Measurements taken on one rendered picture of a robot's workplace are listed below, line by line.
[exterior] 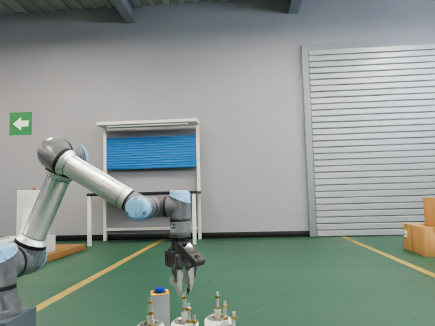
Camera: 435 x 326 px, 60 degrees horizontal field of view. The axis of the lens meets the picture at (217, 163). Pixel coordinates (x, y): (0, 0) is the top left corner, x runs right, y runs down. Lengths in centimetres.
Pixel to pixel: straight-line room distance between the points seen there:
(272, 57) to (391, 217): 316
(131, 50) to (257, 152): 278
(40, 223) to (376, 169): 545
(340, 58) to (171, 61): 277
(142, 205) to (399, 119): 571
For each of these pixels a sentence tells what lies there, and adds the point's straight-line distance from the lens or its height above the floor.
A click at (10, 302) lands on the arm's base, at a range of 150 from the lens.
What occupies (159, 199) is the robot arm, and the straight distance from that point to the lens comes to 136.
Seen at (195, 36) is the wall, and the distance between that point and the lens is 671.
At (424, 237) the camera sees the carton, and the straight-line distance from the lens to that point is 448.
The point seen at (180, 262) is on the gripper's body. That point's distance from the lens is 135.
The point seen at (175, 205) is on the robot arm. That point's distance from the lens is 133.
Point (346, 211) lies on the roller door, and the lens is 621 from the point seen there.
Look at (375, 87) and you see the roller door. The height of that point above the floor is 232.
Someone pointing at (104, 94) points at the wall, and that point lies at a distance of 677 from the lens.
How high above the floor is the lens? 68
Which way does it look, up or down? 5 degrees up
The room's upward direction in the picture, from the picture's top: 1 degrees counter-clockwise
